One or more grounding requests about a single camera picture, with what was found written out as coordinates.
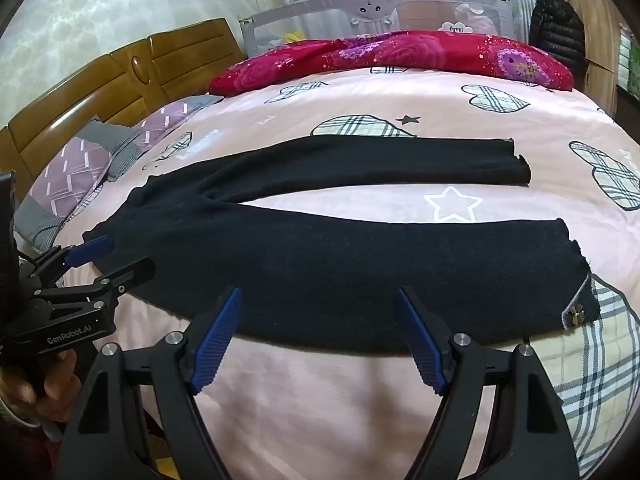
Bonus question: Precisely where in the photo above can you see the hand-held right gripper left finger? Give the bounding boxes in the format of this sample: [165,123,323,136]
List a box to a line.
[57,286,244,480]

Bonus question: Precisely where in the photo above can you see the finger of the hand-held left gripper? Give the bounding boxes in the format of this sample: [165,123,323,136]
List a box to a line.
[30,258,157,317]
[17,234,115,286]

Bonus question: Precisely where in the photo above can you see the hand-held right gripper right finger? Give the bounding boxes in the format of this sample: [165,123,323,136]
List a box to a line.
[393,286,581,480]

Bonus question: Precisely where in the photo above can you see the black pants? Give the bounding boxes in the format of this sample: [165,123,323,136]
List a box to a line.
[82,136,601,356]

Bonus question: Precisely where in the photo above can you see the person's left forearm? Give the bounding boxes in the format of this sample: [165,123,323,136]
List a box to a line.
[0,402,66,480]

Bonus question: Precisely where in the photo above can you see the person's left hand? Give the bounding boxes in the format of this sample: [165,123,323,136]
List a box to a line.
[0,347,83,428]

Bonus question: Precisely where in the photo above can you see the purple grey pillow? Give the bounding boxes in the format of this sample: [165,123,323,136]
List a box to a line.
[14,120,146,257]
[120,94,224,161]

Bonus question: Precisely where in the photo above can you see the pink heart-print bed sheet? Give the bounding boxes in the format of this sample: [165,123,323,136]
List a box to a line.
[15,62,640,480]

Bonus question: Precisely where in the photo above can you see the wooden headboard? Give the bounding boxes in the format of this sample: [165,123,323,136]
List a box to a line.
[0,17,251,196]

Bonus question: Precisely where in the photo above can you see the red floral quilt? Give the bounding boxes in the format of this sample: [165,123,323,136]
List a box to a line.
[209,30,575,97]

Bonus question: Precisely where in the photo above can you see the black down jacket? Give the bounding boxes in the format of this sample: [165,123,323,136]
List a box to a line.
[527,0,587,92]

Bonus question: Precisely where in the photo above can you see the stack of green white boxes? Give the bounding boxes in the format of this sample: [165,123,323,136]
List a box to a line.
[617,25,640,106]

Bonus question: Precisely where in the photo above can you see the wooden wardrobe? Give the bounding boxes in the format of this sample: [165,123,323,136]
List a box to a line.
[552,0,636,116]

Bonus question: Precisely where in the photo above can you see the grey mesh bed rail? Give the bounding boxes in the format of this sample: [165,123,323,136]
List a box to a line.
[239,0,516,58]

